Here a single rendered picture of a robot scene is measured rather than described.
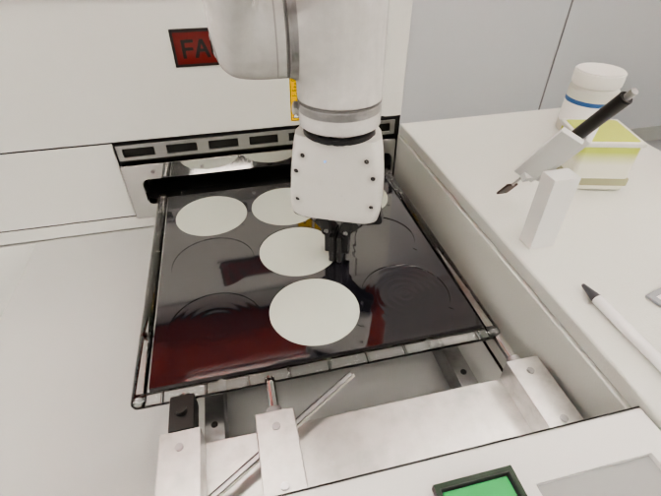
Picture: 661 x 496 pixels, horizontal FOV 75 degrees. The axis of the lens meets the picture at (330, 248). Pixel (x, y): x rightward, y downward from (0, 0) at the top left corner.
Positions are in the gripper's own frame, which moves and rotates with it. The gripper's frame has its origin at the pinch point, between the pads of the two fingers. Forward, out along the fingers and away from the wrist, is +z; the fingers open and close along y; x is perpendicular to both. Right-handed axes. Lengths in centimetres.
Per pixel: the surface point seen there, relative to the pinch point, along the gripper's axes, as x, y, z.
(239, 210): 7.1, -16.3, 2.1
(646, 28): 250, 122, 22
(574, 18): 229, 78, 15
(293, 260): -2.1, -5.3, 2.1
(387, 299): -6.3, 7.1, 2.2
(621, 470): -24.5, 24.7, -3.5
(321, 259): -1.1, -1.9, 2.1
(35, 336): -14.8, -36.5, 10.1
